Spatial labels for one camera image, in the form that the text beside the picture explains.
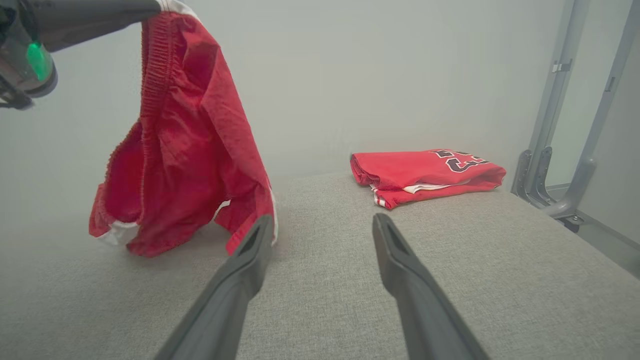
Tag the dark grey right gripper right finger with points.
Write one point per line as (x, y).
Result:
(425, 315)

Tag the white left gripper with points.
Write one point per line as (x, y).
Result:
(20, 65)

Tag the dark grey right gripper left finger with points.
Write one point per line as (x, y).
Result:
(225, 310)

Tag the red jersey with white sleeves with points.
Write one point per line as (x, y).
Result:
(425, 175)

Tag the red shorts with white stripe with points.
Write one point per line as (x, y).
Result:
(190, 150)

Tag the grey metal partition post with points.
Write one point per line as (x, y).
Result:
(604, 105)
(554, 100)

